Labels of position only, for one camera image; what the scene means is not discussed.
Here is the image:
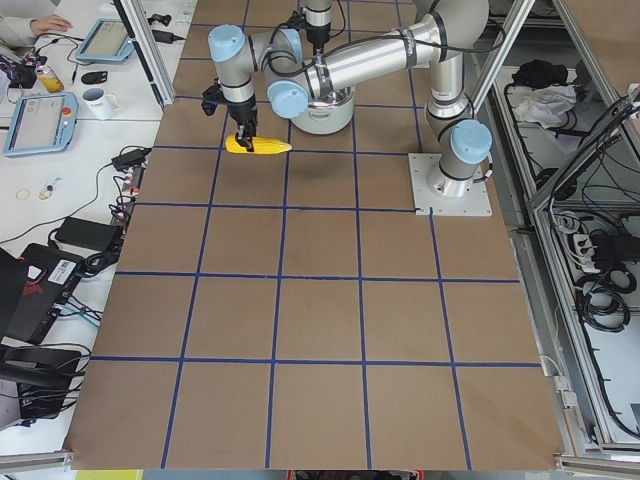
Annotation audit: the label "yellow corn cob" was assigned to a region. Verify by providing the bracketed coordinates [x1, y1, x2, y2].
[225, 135, 292, 155]

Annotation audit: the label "white cooking pot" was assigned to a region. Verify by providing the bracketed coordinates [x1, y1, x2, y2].
[292, 86, 355, 135]

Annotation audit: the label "black power brick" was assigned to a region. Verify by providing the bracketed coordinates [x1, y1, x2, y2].
[55, 217, 122, 251]

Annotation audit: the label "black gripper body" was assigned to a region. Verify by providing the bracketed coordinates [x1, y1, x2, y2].
[305, 22, 328, 50]
[227, 97, 258, 128]

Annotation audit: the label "white mug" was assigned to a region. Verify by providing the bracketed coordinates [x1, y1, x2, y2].
[82, 87, 120, 120]

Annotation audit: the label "blue teach pendant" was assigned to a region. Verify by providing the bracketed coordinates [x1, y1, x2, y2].
[3, 92, 78, 157]
[75, 18, 134, 64]

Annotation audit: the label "near blue teach pendant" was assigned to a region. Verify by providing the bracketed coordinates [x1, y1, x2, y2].
[3, 92, 78, 157]

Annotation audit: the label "aluminium frame post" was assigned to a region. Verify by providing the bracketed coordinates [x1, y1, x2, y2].
[113, 0, 175, 109]

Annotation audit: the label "person's hand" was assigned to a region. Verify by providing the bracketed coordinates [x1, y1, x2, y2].
[30, 14, 73, 36]

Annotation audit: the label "black laptop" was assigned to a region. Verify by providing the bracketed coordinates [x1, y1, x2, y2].
[1, 243, 85, 345]

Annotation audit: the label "far blue teach pendant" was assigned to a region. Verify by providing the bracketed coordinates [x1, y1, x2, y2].
[75, 18, 134, 64]

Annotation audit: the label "crumpled white cloth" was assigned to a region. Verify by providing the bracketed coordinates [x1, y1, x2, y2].
[514, 85, 576, 129]

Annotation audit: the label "black power adapter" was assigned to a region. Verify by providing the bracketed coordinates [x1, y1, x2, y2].
[111, 148, 152, 171]

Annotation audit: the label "brown paper table mat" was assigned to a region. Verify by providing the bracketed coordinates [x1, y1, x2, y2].
[65, 1, 562, 471]

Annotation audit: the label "power strip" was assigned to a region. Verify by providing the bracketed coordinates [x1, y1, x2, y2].
[109, 165, 145, 228]

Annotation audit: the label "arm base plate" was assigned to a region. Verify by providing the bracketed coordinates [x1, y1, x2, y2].
[408, 153, 492, 217]

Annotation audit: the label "coiled black cables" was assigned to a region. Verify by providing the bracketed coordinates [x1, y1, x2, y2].
[574, 279, 632, 332]

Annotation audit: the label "black round object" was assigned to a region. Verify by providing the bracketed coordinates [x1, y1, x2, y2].
[81, 71, 108, 85]

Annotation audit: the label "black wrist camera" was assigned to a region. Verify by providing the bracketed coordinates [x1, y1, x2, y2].
[201, 78, 225, 116]

